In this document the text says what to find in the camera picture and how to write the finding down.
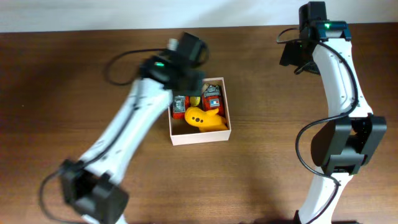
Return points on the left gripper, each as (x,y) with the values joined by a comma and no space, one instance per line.
(195,83)

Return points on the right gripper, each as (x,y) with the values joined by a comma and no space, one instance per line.
(288,56)

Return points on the red toy car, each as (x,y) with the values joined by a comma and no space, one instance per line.
(179,106)

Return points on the red grey toy truck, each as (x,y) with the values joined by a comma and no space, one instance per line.
(212,99)

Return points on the orange rubber toy animal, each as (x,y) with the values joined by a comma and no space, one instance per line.
(205,121)

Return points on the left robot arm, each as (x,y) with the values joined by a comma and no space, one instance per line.
(91,185)

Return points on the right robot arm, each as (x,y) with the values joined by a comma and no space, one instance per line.
(336,147)

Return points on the white open cardboard box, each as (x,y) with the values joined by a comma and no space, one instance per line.
(182,133)

